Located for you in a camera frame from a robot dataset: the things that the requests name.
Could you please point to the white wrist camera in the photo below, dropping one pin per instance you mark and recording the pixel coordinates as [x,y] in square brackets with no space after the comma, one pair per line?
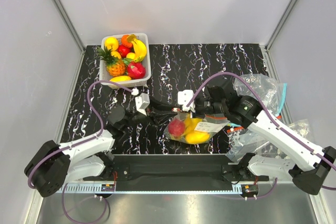
[183,98]
[142,101]

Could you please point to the small yellow mango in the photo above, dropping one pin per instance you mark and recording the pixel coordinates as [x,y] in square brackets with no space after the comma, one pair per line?
[121,78]

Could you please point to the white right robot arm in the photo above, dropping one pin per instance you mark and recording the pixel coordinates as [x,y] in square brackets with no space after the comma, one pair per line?
[309,163]

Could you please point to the orange tangerine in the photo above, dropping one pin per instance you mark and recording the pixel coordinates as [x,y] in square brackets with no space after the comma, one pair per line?
[127,40]

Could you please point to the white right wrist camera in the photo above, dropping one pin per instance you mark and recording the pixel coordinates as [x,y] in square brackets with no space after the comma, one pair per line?
[183,98]

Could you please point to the yellow starfruit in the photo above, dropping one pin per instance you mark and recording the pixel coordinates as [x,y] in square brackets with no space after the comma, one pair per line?
[139,47]

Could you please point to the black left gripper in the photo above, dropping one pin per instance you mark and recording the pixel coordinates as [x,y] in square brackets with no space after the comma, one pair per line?
[158,114]

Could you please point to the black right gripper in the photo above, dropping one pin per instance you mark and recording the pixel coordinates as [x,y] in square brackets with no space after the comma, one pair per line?
[197,114]

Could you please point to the yellow lemon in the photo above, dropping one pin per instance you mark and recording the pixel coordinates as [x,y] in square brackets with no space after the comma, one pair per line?
[111,43]

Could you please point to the clear bag orange zipper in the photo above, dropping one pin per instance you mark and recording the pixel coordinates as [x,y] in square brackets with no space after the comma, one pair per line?
[211,124]

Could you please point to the red apple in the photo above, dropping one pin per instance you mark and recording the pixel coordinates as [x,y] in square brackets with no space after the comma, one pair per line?
[123,50]
[176,128]

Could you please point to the red dragon fruit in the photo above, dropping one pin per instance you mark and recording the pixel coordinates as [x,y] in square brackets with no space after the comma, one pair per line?
[136,70]

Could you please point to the clear bag red zipper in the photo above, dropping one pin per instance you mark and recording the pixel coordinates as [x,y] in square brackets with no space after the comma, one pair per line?
[245,141]

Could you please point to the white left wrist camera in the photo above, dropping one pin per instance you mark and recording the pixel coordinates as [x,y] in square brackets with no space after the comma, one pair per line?
[142,101]

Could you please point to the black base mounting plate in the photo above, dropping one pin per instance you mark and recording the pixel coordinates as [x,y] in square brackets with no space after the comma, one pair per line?
[131,167]

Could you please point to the yellow banana bunch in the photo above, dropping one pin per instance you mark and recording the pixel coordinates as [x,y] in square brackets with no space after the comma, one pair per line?
[190,124]

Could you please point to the small pineapple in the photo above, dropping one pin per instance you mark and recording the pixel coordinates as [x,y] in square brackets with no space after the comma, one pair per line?
[114,65]

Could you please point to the white plastic fruit basket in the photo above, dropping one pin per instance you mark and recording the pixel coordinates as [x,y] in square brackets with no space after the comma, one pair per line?
[104,75]

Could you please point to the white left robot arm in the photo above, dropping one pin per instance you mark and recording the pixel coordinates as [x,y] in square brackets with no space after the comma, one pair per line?
[54,164]

